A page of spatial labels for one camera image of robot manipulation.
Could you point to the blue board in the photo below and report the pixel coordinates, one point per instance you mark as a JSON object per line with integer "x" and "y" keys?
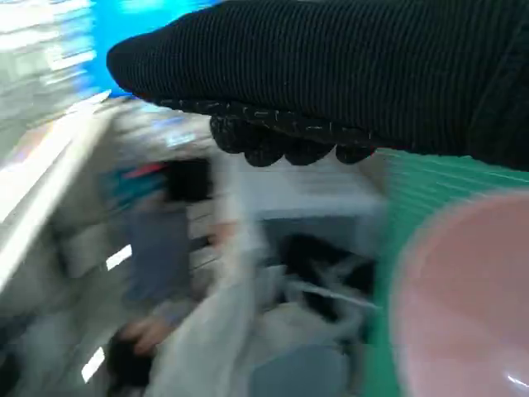
{"x": 95, "y": 41}

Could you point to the green cutting mat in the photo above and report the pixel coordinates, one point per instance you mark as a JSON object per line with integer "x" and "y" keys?
{"x": 434, "y": 182}

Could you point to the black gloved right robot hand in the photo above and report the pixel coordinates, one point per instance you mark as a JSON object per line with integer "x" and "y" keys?
{"x": 330, "y": 62}

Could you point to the pink bowl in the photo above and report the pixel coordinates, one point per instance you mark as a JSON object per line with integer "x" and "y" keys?
{"x": 463, "y": 297}

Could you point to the small white ventilated cabinet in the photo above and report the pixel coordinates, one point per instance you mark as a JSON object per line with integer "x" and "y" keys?
{"x": 310, "y": 194}

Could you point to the seated person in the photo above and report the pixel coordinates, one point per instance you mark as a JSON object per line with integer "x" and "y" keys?
{"x": 206, "y": 339}

